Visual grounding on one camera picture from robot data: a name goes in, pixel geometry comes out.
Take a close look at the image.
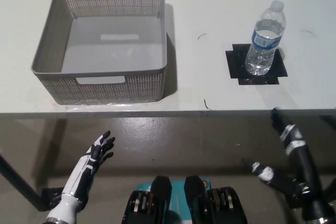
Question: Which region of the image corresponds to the grey perforated plastic basket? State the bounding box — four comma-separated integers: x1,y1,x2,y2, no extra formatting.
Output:
30,0,169,105

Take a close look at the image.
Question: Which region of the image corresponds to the clear water bottle blue label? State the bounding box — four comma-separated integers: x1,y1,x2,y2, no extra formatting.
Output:
244,0,287,76

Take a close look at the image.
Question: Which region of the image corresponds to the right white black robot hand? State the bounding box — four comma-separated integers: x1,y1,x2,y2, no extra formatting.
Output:
242,108,331,220

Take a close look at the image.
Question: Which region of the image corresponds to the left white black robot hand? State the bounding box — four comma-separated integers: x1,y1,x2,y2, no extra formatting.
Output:
46,130,116,222

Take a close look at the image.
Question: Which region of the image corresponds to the black tape patch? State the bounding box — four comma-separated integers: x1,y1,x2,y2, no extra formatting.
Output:
225,43,289,86

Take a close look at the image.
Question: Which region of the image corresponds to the dark metal table leg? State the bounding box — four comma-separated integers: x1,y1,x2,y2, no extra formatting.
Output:
0,152,43,205

